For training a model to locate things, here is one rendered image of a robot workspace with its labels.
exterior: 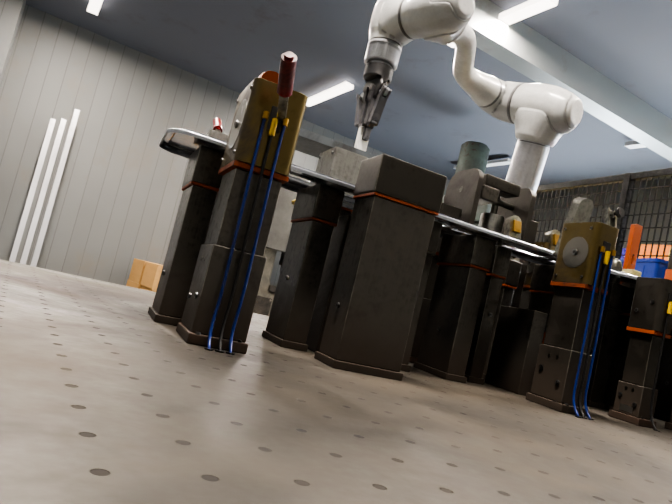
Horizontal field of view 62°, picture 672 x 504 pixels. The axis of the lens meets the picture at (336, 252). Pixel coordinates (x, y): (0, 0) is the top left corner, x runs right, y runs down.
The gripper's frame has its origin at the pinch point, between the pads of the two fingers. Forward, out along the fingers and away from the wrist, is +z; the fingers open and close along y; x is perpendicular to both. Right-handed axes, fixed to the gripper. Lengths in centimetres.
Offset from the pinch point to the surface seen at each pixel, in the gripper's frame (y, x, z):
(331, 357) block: -49, 27, 50
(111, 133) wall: 695, -35, -109
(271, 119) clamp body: -52, 46, 20
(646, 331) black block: -60, -38, 33
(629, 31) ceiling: 154, -321, -231
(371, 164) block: -48, 27, 20
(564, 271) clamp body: -54, -17, 26
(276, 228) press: 560, -245, -35
